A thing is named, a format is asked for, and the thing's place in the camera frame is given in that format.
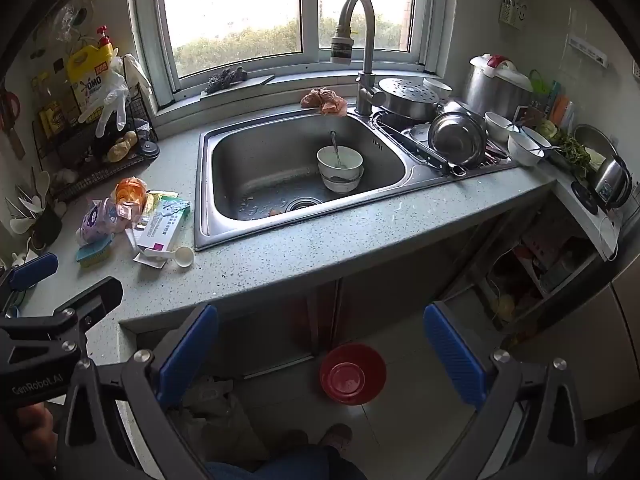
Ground black wire rack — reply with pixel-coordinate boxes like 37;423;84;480
31;102;160;202

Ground translucent white rubber glove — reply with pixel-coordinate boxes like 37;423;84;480
78;56;132;137

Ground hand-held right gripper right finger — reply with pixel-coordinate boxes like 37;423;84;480
424;301;590;480

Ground white window frame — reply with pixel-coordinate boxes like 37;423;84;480
131;0;460;108

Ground beige wall cutlery holder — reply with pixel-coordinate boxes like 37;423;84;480
499;0;528;26

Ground steel mixing bowl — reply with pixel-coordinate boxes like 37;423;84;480
428;111;489;169

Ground yellow food packet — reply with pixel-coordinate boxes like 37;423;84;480
142;189;180;211

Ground large steel stockpot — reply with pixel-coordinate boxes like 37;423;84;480
461;55;533;122

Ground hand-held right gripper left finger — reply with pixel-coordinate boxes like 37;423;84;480
55;304;220;480

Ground person's shoe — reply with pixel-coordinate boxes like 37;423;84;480
317;422;353;453

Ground white medicine box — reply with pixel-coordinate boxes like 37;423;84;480
134;199;192;256

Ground under-sink cabinet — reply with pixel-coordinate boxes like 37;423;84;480
120;240;481;381

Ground steel electric kettle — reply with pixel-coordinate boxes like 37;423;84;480
591;156;633;211

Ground grey plastic bag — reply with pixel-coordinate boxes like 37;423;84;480
185;377;268;463

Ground green leafy vegetables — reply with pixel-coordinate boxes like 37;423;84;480
539;119;593;177

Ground dark steel wool scrubber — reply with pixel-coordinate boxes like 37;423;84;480
204;65;248;94

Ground orange mesh dishcloth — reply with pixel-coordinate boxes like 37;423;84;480
300;88;348;117

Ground green plastic basket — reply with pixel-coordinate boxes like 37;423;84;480
529;69;553;108

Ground white bowl behind steamer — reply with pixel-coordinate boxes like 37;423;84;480
423;77;454;103

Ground person's left hand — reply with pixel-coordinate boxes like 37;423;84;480
15;402;58;465

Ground orange plastic bag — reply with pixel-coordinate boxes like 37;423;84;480
114;176;148;221

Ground steel steamer pot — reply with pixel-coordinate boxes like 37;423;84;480
377;77;443;122

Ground dark utensil holder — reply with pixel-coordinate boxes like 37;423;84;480
27;205;63;252

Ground white pot lid red knob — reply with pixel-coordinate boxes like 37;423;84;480
469;54;534;93

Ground cream rubber glove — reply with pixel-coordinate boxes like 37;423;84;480
121;52;154;97

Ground white wall power strip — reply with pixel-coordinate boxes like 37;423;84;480
567;34;611;68

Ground open storage shelf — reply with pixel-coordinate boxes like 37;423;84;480
475;200;608;336

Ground bunch of white spoons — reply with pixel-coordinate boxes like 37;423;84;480
6;169;67;233

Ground pink tissue packet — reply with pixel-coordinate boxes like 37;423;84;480
76;197;132;247

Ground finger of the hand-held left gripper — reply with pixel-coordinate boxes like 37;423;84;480
0;253;60;317
0;276;125;357

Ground stainless steel sink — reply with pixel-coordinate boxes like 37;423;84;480
194;109;518;252

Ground white ceramic bowl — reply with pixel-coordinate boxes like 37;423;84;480
320;167;365;194
317;146;364;181

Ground yellow detergent bottle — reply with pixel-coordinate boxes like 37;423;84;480
66;25;121;111

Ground red plastic basin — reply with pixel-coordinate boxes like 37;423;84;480
319;342;387;406

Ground white faucet water filter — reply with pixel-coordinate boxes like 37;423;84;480
330;35;354;66

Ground black-handled frying pan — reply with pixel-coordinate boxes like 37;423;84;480
371;111;468;177

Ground white plastic scoop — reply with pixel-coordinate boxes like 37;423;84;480
150;246;196;268

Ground small white bowl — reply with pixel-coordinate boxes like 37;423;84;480
507;131;552;167
484;111;522;143

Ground metal spoon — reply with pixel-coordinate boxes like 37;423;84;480
329;131;347;169

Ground blue scrub brush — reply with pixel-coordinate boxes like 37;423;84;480
76;237;115;268

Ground black round burner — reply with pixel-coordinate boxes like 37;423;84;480
570;181;600;216

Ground grey curved faucet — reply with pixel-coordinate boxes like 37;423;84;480
330;0;387;117

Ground yellow seasoning bottle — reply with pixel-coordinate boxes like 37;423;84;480
39;101;68;137

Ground tan ginger root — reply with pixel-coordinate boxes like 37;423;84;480
107;131;138;163

